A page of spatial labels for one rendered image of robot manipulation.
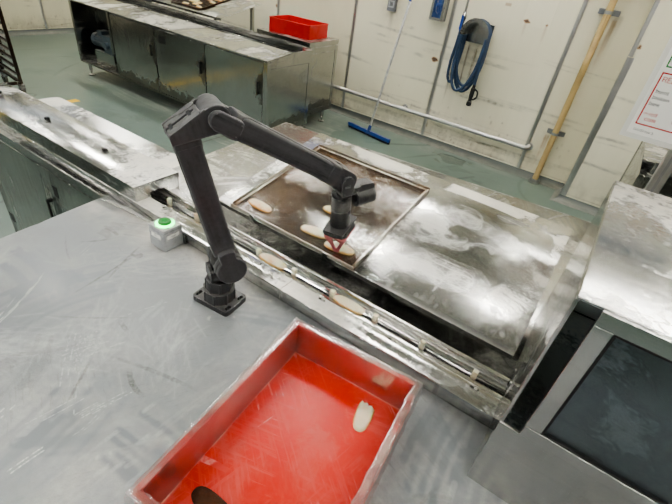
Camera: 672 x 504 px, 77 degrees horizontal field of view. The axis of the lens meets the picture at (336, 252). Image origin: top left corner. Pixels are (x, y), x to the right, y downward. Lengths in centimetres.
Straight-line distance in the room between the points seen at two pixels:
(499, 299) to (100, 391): 100
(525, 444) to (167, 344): 79
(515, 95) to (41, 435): 439
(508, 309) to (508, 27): 366
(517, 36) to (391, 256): 356
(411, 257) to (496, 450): 62
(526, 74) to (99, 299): 411
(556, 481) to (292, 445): 48
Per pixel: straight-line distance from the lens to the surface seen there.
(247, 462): 92
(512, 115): 469
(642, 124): 165
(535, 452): 86
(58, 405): 107
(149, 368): 107
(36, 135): 207
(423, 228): 141
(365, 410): 98
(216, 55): 433
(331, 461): 93
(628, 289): 73
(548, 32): 456
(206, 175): 96
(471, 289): 126
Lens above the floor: 164
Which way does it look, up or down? 35 degrees down
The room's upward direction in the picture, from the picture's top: 9 degrees clockwise
